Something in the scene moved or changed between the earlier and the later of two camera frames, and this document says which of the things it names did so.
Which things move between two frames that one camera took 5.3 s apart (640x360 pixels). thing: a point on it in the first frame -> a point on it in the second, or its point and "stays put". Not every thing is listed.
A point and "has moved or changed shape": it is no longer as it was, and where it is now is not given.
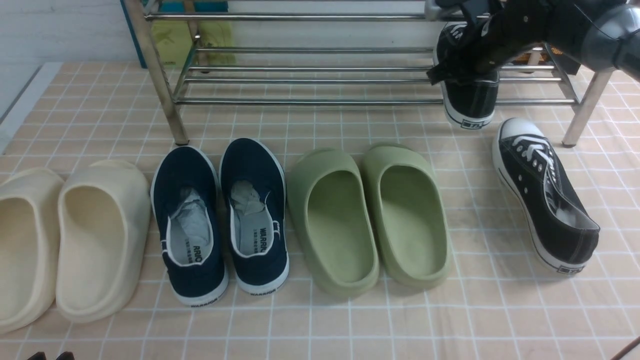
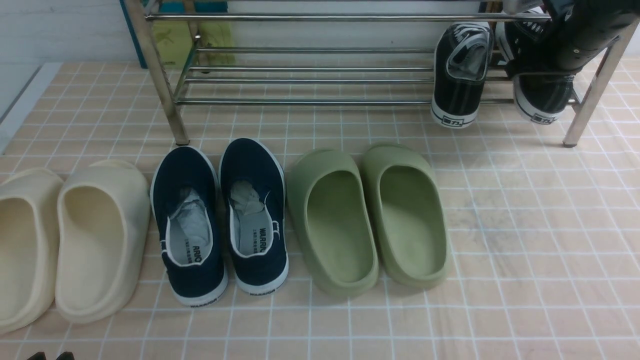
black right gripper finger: (66, 355) stays put
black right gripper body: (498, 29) -> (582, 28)
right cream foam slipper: (103, 226) stays put
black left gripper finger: (39, 355) stays put
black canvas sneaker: (564, 231) -> (540, 97)
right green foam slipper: (409, 215) stays put
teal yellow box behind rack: (172, 42) stays put
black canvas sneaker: (470, 95) has moved or changed shape
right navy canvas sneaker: (254, 185) stays put
